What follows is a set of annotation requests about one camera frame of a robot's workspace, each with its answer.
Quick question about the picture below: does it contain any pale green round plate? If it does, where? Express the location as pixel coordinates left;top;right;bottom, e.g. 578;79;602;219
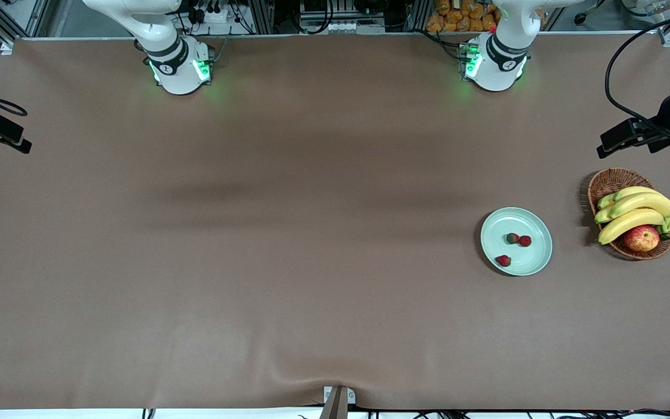
480;207;553;276

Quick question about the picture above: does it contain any brown wicker basket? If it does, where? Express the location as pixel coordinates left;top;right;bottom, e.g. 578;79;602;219
587;168;670;261

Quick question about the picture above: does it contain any yellow banana bunch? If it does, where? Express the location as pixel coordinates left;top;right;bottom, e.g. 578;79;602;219
594;186;670;246

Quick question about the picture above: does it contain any red apple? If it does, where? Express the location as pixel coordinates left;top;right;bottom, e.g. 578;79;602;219
623;225;661;253

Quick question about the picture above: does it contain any orange bread rolls pile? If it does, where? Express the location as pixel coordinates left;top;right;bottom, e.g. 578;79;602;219
426;0;500;33

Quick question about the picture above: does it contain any white power strip with plugs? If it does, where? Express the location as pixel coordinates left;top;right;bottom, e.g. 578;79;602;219
193;7;230;25

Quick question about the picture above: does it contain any brown table cover sheet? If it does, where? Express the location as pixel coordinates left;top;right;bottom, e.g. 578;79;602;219
0;32;670;411

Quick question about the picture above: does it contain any long white power strip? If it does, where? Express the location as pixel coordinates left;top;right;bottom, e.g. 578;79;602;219
322;21;386;34

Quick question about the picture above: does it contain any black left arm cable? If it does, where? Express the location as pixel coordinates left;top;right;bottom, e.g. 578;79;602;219
605;9;670;126

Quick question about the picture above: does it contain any grey metal camera mount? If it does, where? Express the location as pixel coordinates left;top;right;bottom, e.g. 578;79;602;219
319;385;357;419

